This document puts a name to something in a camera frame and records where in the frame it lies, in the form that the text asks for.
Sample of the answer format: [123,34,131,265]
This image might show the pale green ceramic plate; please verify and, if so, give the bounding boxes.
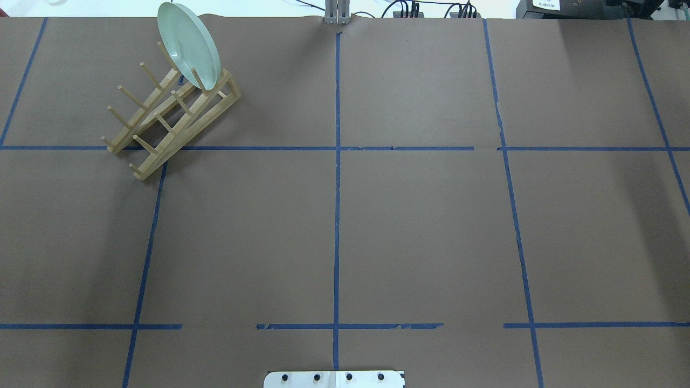
[157,2,222,90]

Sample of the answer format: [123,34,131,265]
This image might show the wooden dish rack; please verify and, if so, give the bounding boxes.
[101,41,242,180]

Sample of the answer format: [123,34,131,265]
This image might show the black device box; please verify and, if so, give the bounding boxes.
[515,1,663,20]

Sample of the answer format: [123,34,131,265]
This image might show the grey aluminium frame post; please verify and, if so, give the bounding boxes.
[325,0,351,25]

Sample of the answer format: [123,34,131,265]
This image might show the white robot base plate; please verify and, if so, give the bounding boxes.
[263,370,406,387]

